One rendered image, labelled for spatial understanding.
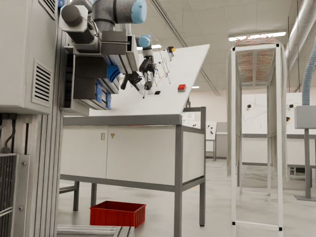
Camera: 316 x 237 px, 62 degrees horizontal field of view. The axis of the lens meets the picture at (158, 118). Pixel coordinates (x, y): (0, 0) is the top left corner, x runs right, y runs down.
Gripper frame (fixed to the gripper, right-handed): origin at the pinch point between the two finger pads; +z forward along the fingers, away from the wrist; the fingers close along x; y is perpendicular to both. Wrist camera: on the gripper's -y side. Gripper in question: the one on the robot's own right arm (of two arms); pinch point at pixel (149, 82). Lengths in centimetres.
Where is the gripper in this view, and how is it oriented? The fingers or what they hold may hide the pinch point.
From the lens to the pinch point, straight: 205.3
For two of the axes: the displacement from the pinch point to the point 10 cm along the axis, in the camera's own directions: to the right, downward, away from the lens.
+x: -8.9, 0.0, 4.5
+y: 4.4, -2.6, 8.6
